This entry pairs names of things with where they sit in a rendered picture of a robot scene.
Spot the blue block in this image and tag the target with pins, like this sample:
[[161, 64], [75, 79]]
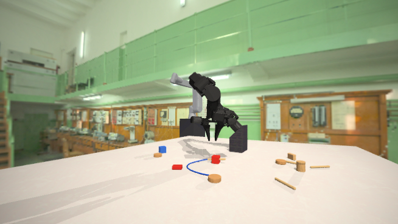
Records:
[[162, 149]]

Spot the red block with round hole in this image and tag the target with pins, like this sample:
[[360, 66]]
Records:
[[215, 159]]

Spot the red rectangular block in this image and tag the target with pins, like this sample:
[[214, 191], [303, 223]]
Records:
[[177, 166]]

